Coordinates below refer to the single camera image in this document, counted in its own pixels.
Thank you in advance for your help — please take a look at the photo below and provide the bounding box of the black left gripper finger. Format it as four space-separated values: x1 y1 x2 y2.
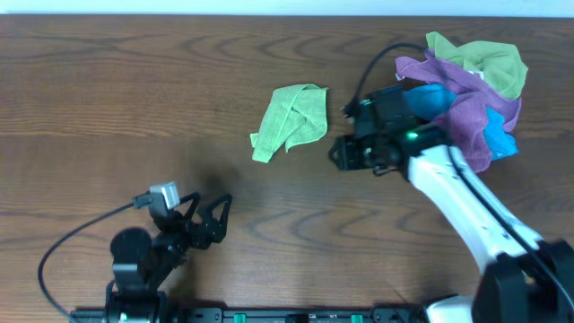
199 193 232 224
178 192 202 223

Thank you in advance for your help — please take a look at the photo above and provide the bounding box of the light green cloth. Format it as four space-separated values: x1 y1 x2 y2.
250 83 328 163

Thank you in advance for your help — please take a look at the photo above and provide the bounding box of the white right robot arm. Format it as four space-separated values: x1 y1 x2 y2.
329 86 573 322

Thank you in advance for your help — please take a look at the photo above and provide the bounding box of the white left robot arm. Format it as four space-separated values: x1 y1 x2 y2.
102 191 232 322

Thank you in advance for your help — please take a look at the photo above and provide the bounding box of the blue cloth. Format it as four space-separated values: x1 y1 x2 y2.
403 83 518 171

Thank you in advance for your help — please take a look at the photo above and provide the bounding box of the purple cloth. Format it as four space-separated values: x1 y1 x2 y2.
396 57 522 172

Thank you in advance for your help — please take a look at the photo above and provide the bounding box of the olive green cloth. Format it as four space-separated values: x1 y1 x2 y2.
426 31 528 100

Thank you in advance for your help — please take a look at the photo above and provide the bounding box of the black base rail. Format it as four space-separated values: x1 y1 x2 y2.
71 307 428 323

